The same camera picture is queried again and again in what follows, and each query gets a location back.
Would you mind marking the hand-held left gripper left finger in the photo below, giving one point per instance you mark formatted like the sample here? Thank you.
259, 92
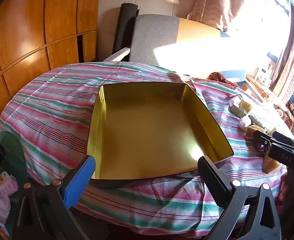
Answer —
79, 181

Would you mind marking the brown cloth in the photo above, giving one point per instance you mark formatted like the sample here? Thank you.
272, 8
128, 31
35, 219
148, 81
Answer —
219, 77

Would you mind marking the white carton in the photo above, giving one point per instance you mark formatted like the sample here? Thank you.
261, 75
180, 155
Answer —
264, 74

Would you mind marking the wooden rack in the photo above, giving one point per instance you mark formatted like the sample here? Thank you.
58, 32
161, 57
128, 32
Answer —
262, 92

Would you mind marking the pink curtain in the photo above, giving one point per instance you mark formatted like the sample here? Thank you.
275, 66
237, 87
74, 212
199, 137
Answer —
217, 2

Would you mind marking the gold tin box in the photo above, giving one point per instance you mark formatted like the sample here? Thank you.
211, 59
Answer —
149, 135

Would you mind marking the white mug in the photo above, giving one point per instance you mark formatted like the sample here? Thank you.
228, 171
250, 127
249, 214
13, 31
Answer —
279, 113

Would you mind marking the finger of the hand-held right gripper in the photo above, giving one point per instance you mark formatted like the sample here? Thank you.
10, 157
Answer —
285, 138
262, 138

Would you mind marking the pink plastic basket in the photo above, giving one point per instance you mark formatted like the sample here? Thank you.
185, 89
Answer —
5, 200

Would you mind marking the yellow sponge block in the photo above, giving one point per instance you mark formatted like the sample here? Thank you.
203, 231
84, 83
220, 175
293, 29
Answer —
253, 130
246, 103
270, 165

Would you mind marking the black rolled mat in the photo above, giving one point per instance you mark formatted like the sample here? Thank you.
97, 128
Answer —
123, 25

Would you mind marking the wooden wardrobe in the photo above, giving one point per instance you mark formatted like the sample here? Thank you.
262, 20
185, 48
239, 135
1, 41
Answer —
37, 30

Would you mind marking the white ball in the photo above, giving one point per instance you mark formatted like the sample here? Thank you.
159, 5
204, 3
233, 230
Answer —
245, 122

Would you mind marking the grey yellow sofa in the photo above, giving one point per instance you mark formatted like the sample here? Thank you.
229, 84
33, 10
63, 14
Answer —
154, 37

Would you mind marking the striped blanket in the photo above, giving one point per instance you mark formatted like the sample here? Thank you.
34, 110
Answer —
49, 110

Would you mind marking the green essential oil box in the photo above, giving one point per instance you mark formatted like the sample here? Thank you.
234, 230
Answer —
238, 110

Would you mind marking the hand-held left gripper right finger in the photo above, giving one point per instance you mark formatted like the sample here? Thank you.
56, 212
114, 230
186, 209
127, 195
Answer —
213, 180

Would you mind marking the brown striped curtain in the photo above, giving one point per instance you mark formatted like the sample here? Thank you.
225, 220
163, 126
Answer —
292, 60

